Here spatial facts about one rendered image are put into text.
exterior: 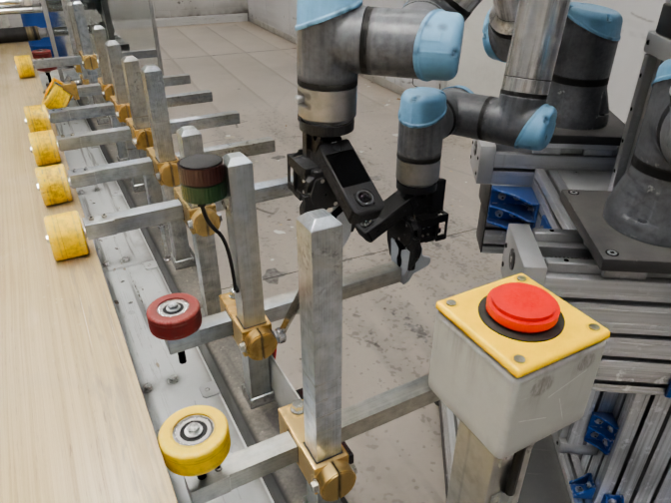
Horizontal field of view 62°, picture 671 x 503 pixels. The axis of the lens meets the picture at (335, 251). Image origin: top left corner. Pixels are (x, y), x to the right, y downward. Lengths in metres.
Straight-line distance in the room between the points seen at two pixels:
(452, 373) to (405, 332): 1.92
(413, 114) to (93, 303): 0.59
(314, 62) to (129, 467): 0.50
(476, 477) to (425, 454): 1.44
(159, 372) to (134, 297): 0.30
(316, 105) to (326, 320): 0.26
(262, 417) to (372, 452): 0.90
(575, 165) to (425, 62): 0.73
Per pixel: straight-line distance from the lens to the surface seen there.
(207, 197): 0.74
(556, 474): 1.62
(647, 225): 0.86
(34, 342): 0.91
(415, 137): 0.92
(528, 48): 0.96
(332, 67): 0.68
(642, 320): 0.94
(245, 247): 0.81
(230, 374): 1.06
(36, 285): 1.04
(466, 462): 0.41
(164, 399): 1.16
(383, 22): 0.67
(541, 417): 0.35
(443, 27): 0.66
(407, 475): 1.79
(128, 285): 1.51
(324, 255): 0.55
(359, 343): 2.20
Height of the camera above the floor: 1.42
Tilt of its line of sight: 31 degrees down
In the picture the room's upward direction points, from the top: straight up
